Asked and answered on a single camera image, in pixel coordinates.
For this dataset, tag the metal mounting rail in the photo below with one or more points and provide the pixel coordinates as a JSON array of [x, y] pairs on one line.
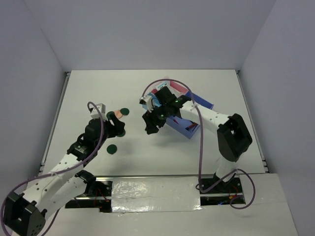
[[101, 195]]

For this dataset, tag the cotton pad pack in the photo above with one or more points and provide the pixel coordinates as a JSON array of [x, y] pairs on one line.
[[164, 83]]

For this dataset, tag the green round puff bottom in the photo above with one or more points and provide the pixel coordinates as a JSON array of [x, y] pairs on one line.
[[112, 149]]

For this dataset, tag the green round puff top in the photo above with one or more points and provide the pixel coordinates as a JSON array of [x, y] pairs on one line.
[[124, 111]]

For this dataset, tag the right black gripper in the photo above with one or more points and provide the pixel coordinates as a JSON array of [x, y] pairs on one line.
[[152, 121]]

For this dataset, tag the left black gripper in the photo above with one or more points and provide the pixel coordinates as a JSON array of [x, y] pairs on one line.
[[118, 128]]

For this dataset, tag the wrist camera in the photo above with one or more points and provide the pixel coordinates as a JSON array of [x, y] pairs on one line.
[[148, 101], [98, 110]]

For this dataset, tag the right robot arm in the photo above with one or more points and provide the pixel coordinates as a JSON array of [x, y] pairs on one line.
[[231, 131]]

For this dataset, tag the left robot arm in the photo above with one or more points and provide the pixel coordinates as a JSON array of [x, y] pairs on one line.
[[26, 213]]

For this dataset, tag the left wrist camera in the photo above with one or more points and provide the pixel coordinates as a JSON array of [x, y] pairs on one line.
[[98, 110]]

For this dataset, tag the green round puff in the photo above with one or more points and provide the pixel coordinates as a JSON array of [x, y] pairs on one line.
[[109, 115], [124, 111], [112, 149], [122, 134]]

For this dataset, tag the pink puff upper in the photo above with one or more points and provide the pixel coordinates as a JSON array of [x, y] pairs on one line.
[[118, 114]]

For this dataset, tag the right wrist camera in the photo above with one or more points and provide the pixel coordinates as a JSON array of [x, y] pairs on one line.
[[148, 101]]

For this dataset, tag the three-compartment organizer box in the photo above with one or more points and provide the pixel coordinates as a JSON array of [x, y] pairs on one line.
[[188, 106]]

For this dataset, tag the silver foil tape panel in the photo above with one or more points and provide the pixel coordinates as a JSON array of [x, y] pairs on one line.
[[155, 194]]

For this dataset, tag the long red lip gloss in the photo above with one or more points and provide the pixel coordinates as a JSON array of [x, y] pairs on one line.
[[191, 126]]

